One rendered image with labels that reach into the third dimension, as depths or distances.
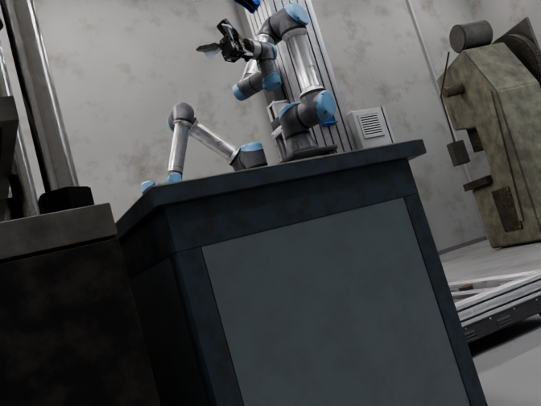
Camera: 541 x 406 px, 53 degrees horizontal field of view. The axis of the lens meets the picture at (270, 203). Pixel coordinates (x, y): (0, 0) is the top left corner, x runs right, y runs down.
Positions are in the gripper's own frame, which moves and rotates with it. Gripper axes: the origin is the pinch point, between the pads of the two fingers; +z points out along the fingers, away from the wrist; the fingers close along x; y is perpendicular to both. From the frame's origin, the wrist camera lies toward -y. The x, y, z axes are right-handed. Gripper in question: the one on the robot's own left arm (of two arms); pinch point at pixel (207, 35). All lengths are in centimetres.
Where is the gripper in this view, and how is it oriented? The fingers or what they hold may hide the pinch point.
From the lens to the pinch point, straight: 205.1
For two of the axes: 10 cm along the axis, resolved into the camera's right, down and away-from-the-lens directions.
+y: 3.7, 9.0, -2.0
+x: -6.8, 4.2, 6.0
